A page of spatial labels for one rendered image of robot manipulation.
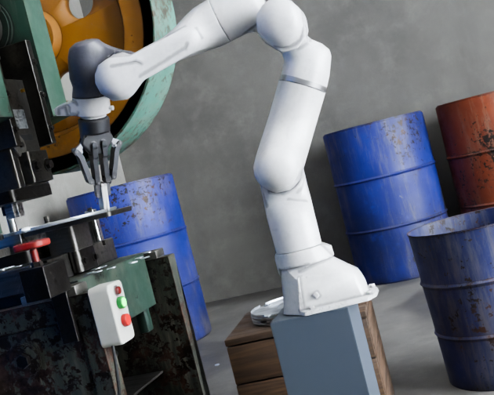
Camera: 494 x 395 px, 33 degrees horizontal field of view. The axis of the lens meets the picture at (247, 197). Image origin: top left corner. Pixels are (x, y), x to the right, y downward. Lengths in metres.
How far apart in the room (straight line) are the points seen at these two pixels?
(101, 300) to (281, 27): 0.71
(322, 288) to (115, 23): 1.06
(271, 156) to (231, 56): 3.66
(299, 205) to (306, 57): 0.33
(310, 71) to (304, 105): 0.08
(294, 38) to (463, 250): 0.90
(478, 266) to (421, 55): 2.91
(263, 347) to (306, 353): 0.46
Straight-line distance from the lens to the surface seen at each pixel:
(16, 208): 2.23
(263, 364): 2.36
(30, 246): 1.82
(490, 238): 2.46
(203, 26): 1.93
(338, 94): 5.28
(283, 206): 1.92
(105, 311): 1.86
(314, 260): 1.89
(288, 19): 1.86
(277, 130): 1.87
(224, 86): 5.45
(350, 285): 1.89
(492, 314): 2.50
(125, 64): 1.91
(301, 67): 1.89
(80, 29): 2.56
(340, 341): 1.88
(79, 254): 2.13
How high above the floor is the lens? 0.80
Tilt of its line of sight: 2 degrees down
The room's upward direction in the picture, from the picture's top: 14 degrees counter-clockwise
